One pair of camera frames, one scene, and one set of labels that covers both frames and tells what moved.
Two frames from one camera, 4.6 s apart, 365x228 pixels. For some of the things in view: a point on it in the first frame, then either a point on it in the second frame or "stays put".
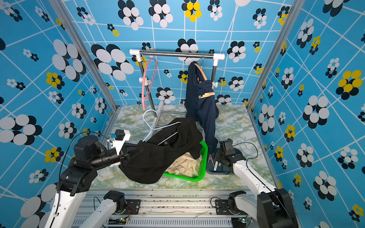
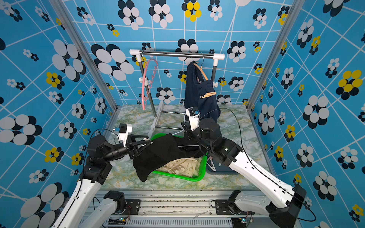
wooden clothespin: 206,94 stays put
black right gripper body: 219,156 -> 192,136
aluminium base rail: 171,209 stays put
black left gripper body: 124,155 -> 130,149
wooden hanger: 205,74 stays put
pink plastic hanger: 152,80 stays put
